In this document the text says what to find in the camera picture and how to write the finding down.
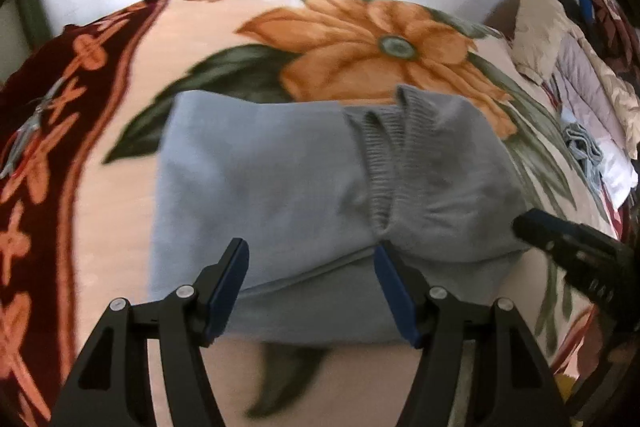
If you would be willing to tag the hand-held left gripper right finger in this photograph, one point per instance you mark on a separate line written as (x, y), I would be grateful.
(395, 297)

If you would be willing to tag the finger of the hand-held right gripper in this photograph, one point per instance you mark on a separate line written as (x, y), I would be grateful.
(575, 252)

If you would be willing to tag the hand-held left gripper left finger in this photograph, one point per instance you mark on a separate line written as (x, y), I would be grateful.
(230, 292)

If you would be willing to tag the blue-grey sweatshirt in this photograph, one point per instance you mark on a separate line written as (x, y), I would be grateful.
(260, 187)

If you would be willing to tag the white cloth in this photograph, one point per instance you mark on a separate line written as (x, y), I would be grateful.
(617, 172)

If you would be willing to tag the light blue knitted cloth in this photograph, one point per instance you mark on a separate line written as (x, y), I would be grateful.
(582, 147)

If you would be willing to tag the floral printed blanket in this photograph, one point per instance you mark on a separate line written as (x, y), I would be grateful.
(110, 217)

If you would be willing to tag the cream quilted comforter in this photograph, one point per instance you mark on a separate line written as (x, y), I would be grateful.
(620, 97)

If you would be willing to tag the beige pillow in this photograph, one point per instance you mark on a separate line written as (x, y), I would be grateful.
(537, 32)

